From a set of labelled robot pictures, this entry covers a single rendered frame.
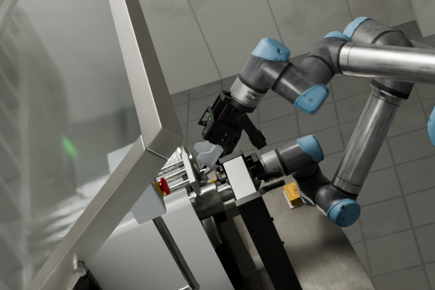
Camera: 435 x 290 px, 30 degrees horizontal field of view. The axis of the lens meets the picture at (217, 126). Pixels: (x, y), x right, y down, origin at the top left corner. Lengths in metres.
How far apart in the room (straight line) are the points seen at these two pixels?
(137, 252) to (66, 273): 0.72
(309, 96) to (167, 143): 0.98
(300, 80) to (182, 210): 0.42
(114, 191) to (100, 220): 0.04
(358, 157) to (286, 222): 0.35
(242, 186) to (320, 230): 0.67
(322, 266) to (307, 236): 0.12
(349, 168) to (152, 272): 0.60
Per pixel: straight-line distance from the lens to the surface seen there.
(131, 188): 0.85
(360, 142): 1.99
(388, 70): 1.78
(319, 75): 1.82
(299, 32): 4.53
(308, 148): 2.06
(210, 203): 1.68
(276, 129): 4.11
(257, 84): 1.81
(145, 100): 0.88
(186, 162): 1.63
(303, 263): 2.11
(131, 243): 1.61
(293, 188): 2.29
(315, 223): 2.20
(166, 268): 1.67
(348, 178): 2.01
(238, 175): 1.57
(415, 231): 3.37
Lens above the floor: 2.40
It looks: 34 degrees down
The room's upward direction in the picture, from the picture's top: 24 degrees counter-clockwise
